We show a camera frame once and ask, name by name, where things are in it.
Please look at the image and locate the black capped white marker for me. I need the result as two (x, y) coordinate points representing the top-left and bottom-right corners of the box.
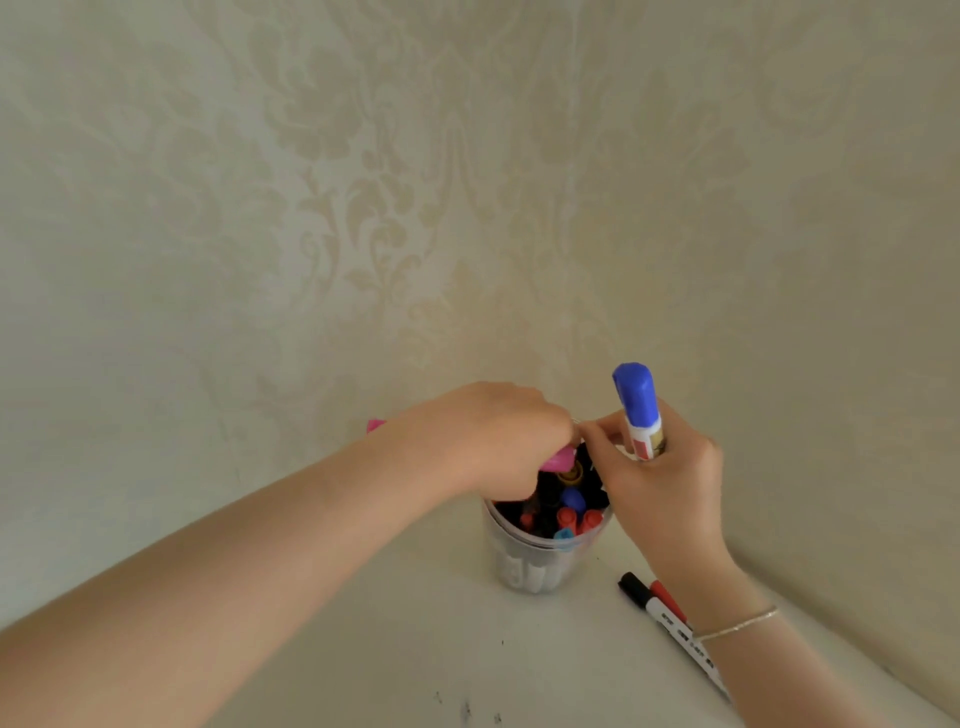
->
(618, 572), (732, 700)

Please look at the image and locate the person's left hand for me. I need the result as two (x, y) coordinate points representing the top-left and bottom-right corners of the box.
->
(390, 381), (579, 501)

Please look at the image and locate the blue capped white marker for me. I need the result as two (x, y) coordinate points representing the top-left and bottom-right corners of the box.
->
(612, 363), (668, 463)

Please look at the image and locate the red capped white marker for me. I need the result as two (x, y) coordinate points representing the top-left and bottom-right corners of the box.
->
(648, 579), (690, 625)

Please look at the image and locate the person's right hand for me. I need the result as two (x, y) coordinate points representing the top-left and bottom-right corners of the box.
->
(578, 417), (727, 583)

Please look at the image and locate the person's left forearm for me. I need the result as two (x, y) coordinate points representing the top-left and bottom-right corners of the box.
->
(0, 421), (460, 728)

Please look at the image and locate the thin silver bracelet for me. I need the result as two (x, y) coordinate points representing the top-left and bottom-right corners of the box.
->
(693, 606), (781, 643)

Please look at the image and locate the clear plastic cup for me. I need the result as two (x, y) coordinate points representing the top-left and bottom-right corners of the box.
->
(482, 493), (613, 596)

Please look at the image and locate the bunch of markers in cup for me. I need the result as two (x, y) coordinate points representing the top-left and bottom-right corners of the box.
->
(493, 442), (611, 543)

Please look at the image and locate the person's right forearm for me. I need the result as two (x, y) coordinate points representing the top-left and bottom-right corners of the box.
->
(658, 556), (942, 728)

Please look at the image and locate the pink marker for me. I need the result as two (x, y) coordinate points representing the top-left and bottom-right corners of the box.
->
(365, 417), (576, 474)

